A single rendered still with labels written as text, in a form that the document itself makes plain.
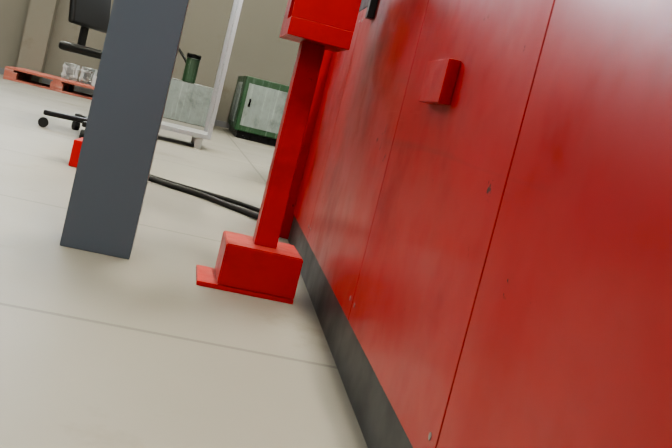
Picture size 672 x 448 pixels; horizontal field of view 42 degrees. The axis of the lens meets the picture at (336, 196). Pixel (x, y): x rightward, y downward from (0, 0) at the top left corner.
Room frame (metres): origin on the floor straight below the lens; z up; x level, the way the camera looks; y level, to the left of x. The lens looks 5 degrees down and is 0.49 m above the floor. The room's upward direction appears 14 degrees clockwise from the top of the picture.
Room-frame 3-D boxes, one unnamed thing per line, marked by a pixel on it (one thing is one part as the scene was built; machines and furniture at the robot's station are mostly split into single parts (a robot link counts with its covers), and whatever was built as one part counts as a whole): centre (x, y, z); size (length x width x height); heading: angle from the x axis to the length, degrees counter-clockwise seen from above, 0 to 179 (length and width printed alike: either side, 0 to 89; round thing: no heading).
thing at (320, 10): (2.30, 0.15, 0.75); 0.20 x 0.16 x 0.18; 11
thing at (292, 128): (2.30, 0.15, 0.39); 0.06 x 0.06 x 0.54; 11
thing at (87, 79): (10.69, 3.55, 0.18); 1.24 x 0.86 x 0.35; 101
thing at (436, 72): (1.44, -0.12, 0.59); 0.15 x 0.02 x 0.07; 8
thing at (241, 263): (2.29, 0.18, 0.06); 0.25 x 0.20 x 0.12; 101
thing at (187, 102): (10.90, 2.16, 0.48); 1.01 x 0.81 x 0.97; 11
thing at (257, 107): (10.89, 0.58, 0.35); 1.79 x 1.64 x 0.71; 101
